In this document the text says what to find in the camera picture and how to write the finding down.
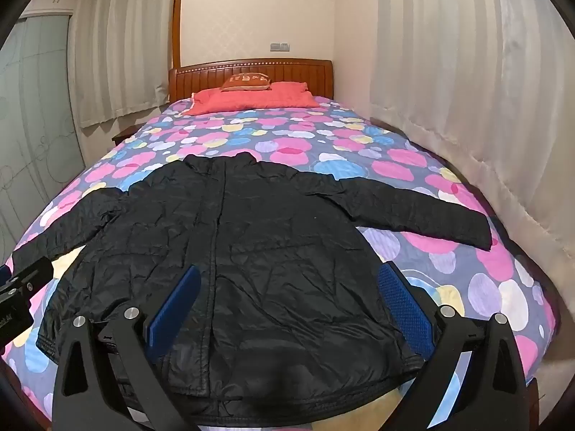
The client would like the wooden headboard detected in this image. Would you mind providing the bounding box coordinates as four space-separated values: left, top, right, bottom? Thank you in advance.
168 57 336 103

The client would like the frosted glass wardrobe door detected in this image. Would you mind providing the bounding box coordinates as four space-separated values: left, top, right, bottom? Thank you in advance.
0 13 86 267

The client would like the long white wall curtain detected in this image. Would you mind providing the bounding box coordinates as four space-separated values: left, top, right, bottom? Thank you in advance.
368 0 575 371

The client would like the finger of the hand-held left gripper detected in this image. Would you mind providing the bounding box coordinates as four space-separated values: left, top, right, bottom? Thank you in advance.
0 257 51 301

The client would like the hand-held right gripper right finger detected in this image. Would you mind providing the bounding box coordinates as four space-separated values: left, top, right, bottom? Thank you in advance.
377 260 528 431

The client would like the dark wooden nightstand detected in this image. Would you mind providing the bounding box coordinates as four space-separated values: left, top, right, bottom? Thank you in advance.
111 126 141 145

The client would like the black puffer jacket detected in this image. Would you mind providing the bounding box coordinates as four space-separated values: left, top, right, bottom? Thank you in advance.
13 152 493 426

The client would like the polka dot bed sheet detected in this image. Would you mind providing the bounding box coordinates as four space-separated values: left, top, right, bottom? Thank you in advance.
0 94 561 431

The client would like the red pillow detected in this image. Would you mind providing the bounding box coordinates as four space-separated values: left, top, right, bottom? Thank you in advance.
185 82 321 116

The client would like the white window curtain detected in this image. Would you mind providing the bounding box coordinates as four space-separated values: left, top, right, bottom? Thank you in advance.
69 0 183 129

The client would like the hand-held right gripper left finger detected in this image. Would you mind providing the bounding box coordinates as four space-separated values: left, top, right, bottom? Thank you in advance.
53 264 203 431

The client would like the wooden door frame post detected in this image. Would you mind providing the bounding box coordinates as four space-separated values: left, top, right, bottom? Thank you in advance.
171 0 186 71

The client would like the small orange cushion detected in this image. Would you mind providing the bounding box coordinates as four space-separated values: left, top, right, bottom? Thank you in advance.
222 72 272 93

